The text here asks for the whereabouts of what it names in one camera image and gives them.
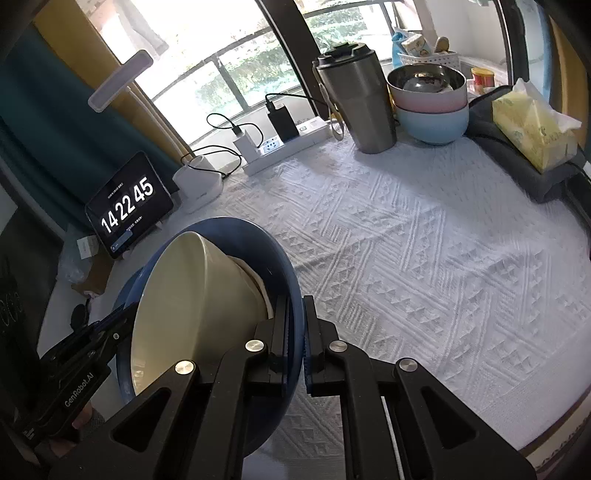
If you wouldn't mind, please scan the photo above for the black charger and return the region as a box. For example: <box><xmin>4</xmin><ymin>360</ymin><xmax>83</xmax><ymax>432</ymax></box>
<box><xmin>268</xmin><ymin>105</ymin><xmax>300</xmax><ymax>143</ymax></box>

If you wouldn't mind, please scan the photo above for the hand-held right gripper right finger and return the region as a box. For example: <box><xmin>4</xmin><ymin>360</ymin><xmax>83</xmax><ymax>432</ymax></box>
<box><xmin>302</xmin><ymin>295</ymin><xmax>536</xmax><ymax>480</ymax></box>

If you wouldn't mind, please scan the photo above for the white power strip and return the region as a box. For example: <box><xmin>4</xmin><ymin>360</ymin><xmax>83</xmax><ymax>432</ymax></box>
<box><xmin>242</xmin><ymin>116</ymin><xmax>333</xmax><ymax>176</ymax></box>

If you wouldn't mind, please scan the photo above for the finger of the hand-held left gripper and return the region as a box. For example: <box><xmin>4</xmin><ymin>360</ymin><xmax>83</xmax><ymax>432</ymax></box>
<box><xmin>69</xmin><ymin>307</ymin><xmax>139</xmax><ymax>360</ymax></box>

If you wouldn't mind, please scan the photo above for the blue snack bag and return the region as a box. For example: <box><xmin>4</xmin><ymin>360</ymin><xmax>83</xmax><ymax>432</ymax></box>
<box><xmin>392</xmin><ymin>28</ymin><xmax>409</xmax><ymax>70</ymax></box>

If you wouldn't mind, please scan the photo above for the cream bowl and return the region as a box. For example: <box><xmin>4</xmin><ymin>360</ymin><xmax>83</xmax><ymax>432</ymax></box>
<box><xmin>130</xmin><ymin>231</ymin><xmax>274</xmax><ymax>398</ymax></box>

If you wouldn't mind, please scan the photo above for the yellow curtain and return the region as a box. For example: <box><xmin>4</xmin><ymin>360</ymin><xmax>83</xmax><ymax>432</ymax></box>
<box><xmin>34</xmin><ymin>0</ymin><xmax>192</xmax><ymax>160</ymax></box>
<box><xmin>551</xmin><ymin>14</ymin><xmax>585</xmax><ymax>112</ymax></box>

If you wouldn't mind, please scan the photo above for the yellow tissue pack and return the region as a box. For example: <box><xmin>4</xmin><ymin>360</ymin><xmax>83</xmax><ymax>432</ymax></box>
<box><xmin>492</xmin><ymin>78</ymin><xmax>583</xmax><ymax>174</ymax></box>

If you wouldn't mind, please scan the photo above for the balcony railing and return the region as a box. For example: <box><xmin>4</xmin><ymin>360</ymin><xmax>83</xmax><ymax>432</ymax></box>
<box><xmin>148</xmin><ymin>0</ymin><xmax>402</xmax><ymax>121</ymax></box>

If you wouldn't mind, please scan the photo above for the white textured tablecloth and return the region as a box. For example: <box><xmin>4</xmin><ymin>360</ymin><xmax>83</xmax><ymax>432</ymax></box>
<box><xmin>83</xmin><ymin>138</ymin><xmax>591</xmax><ymax>472</ymax></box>

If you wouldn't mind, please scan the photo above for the white desk lamp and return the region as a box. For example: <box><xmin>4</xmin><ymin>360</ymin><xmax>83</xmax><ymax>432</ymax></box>
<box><xmin>88</xmin><ymin>50</ymin><xmax>223</xmax><ymax>214</ymax></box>

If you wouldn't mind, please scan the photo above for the teal curtain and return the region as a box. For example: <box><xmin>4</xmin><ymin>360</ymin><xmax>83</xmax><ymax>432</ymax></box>
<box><xmin>0</xmin><ymin>60</ymin><xmax>185</xmax><ymax>241</ymax></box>

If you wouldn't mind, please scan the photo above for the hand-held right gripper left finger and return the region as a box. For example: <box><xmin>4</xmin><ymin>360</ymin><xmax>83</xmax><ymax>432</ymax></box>
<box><xmin>48</xmin><ymin>295</ymin><xmax>295</xmax><ymax>480</ymax></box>

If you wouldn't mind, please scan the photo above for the cardboard box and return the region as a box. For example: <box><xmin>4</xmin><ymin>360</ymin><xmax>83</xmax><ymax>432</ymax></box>
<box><xmin>71</xmin><ymin>258</ymin><xmax>116</xmax><ymax>296</ymax></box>

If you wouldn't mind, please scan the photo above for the black power cable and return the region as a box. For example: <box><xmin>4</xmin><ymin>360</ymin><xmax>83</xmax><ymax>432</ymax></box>
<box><xmin>180</xmin><ymin>147</ymin><xmax>243</xmax><ymax>178</ymax></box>

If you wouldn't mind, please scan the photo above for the white charger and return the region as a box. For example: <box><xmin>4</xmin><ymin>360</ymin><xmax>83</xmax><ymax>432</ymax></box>
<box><xmin>232</xmin><ymin>129</ymin><xmax>259</xmax><ymax>162</ymax></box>

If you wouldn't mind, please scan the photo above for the red can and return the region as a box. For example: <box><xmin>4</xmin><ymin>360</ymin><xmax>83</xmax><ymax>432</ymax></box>
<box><xmin>471</xmin><ymin>67</ymin><xmax>496</xmax><ymax>93</ymax></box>

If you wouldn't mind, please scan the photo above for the white plastic basket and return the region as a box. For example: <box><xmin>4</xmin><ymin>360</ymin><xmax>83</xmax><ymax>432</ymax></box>
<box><xmin>397</xmin><ymin>51</ymin><xmax>460</xmax><ymax>70</ymax></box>

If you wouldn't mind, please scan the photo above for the person's left hand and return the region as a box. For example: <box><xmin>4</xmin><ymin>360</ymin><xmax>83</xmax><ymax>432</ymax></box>
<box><xmin>48</xmin><ymin>404</ymin><xmax>93</xmax><ymax>460</ymax></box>

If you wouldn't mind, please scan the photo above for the grey towel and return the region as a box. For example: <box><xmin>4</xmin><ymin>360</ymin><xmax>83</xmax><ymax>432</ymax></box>
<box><xmin>464</xmin><ymin>85</ymin><xmax>591</xmax><ymax>204</ymax></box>

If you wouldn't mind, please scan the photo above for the black charging cable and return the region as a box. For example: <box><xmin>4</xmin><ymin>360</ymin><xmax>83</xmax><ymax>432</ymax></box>
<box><xmin>206</xmin><ymin>112</ymin><xmax>254</xmax><ymax>139</ymax></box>
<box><xmin>264</xmin><ymin>92</ymin><xmax>331</xmax><ymax>116</ymax></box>

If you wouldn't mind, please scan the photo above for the black tablet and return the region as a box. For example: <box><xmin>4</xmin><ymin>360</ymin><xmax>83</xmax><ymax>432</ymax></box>
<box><xmin>84</xmin><ymin>151</ymin><xmax>175</xmax><ymax>260</ymax></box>

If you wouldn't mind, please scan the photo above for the dark window frame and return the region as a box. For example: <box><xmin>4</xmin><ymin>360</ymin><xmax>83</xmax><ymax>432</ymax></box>
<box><xmin>256</xmin><ymin>0</ymin><xmax>333</xmax><ymax>116</ymax></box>

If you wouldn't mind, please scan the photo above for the stainless steel tumbler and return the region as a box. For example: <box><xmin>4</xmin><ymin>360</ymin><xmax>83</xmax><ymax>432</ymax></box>
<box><xmin>313</xmin><ymin>42</ymin><xmax>399</xmax><ymax>154</ymax></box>

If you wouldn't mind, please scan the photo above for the pale blue bowl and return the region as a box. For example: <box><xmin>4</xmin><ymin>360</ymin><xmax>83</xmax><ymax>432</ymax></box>
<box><xmin>396</xmin><ymin>105</ymin><xmax>470</xmax><ymax>146</ymax></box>

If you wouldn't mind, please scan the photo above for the dark blue bowl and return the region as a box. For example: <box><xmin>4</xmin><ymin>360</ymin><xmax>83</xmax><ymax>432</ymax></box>
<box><xmin>113</xmin><ymin>217</ymin><xmax>305</xmax><ymax>457</ymax></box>

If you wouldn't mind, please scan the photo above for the pink steel bowl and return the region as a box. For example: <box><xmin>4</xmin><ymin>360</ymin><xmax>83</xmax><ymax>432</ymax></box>
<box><xmin>387</xmin><ymin>65</ymin><xmax>468</xmax><ymax>114</ymax></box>

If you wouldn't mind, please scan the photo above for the clear plastic bag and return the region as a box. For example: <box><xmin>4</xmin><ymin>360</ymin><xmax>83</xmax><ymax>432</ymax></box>
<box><xmin>60</xmin><ymin>226</ymin><xmax>100</xmax><ymax>284</ymax></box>

